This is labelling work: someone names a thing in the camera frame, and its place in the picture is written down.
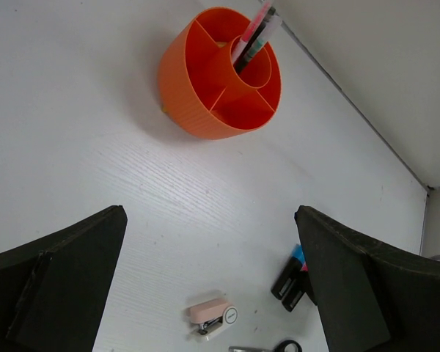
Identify orange round desk organizer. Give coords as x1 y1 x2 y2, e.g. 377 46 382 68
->
158 7 282 139

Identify green gel pen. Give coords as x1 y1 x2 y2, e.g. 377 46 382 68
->
236 15 282 73

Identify black handled scissors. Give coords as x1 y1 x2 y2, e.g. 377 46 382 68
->
228 340 303 352

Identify blue cap black highlighter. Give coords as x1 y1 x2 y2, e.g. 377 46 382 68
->
271 244 306 301

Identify pink white mini stapler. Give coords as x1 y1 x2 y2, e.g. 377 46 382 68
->
184 290 239 342

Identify black pen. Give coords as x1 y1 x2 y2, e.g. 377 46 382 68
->
231 1 280 74

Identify pink white pen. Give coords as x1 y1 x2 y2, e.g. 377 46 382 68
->
231 0 274 64

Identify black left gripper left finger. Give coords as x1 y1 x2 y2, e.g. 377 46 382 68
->
0 205 127 351

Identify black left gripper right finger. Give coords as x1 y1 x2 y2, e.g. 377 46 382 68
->
295 205 440 351

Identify pink cap black highlighter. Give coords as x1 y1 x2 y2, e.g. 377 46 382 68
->
282 263 315 312

